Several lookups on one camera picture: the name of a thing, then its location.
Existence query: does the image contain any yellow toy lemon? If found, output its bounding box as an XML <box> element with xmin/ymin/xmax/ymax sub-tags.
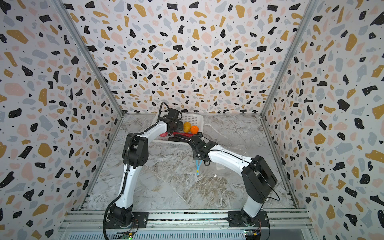
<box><xmin>183</xmin><ymin>122</ymin><xmax>192</xmax><ymax>133</ymax></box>

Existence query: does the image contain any white plastic basket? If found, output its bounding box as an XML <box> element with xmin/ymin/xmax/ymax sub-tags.
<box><xmin>152</xmin><ymin>114</ymin><xmax>204</xmax><ymax>148</ymax></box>

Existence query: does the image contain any clear zip top bag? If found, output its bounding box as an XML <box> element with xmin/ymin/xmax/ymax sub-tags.
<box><xmin>193</xmin><ymin>148</ymin><xmax>252</xmax><ymax>182</ymax></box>

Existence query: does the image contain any dark avocado toy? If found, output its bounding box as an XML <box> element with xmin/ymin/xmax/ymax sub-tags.
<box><xmin>168</xmin><ymin>122</ymin><xmax>178</xmax><ymax>133</ymax></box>

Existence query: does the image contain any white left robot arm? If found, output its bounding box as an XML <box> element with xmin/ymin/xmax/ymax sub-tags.
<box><xmin>105</xmin><ymin>109</ymin><xmax>183</xmax><ymax>228</ymax></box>

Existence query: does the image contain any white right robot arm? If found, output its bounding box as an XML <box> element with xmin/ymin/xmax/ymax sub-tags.
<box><xmin>188</xmin><ymin>136</ymin><xmax>278</xmax><ymax>226</ymax></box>

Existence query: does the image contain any red toy chili pepper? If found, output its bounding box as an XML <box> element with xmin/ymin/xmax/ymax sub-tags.
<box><xmin>172</xmin><ymin>132</ymin><xmax>194</xmax><ymax>138</ymax></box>

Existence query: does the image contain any orange toy fruit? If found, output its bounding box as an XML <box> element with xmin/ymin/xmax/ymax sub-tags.
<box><xmin>190</xmin><ymin>126</ymin><xmax>200</xmax><ymax>135</ymax></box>

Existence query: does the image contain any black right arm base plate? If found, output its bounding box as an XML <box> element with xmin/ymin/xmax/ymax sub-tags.
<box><xmin>226</xmin><ymin>210</ymin><xmax>270</xmax><ymax>228</ymax></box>

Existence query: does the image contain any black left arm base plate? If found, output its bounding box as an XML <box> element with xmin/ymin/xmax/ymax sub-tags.
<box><xmin>103</xmin><ymin>212</ymin><xmax>149</xmax><ymax>230</ymax></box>

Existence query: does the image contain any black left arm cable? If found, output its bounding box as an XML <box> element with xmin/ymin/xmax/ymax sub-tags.
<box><xmin>102</xmin><ymin>101</ymin><xmax>172</xmax><ymax>240</ymax></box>

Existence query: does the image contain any aluminium front rail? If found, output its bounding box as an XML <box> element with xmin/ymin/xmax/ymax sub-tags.
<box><xmin>59</xmin><ymin>209</ymin><xmax>317</xmax><ymax>240</ymax></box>

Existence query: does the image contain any aluminium left corner post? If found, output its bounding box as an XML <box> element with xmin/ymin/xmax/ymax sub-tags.
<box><xmin>51</xmin><ymin>0</ymin><xmax>124</xmax><ymax>117</ymax></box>

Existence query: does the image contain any aluminium corner post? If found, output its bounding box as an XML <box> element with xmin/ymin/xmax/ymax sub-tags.
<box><xmin>261</xmin><ymin>0</ymin><xmax>319</xmax><ymax>119</ymax></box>
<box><xmin>51</xmin><ymin>0</ymin><xmax>124</xmax><ymax>117</ymax></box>

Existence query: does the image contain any aluminium right corner post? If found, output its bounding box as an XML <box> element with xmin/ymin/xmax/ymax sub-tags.
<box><xmin>261</xmin><ymin>0</ymin><xmax>319</xmax><ymax>119</ymax></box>

